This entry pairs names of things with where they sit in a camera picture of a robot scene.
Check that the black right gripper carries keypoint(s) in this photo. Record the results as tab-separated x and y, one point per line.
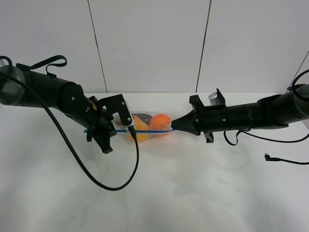
211	119

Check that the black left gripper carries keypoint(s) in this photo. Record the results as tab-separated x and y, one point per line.
79	108

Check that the clear zip bag blue seal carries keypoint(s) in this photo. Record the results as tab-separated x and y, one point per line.
153	114

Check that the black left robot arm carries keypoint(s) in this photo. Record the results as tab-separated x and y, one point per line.
46	87

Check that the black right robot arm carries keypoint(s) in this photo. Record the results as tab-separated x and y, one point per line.
273	112

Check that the orange fruit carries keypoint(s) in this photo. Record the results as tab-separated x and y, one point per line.
161	123

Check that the yellow pear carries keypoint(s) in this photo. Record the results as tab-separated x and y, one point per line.
141	129

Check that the dark purple eggplant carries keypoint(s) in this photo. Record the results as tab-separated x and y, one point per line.
146	118

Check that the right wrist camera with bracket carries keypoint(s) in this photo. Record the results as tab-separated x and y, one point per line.
216	99

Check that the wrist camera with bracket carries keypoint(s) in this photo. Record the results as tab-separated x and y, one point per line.
117	104
216	99

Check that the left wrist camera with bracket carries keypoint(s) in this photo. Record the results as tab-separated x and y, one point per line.
117	104

